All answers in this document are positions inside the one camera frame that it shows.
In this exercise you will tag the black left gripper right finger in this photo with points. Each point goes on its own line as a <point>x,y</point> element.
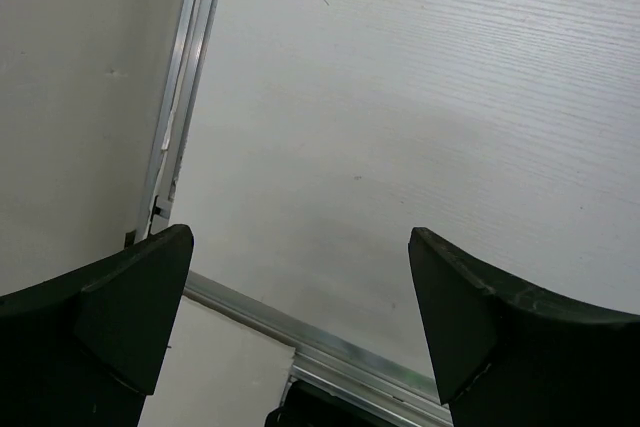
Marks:
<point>506,352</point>

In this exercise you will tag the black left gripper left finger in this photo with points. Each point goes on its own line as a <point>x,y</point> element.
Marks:
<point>86,348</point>

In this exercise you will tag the aluminium table edge rail horizontal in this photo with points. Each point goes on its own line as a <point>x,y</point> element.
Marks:
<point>353,374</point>

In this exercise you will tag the aluminium table edge rail vertical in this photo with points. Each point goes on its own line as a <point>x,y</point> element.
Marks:
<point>170,138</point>

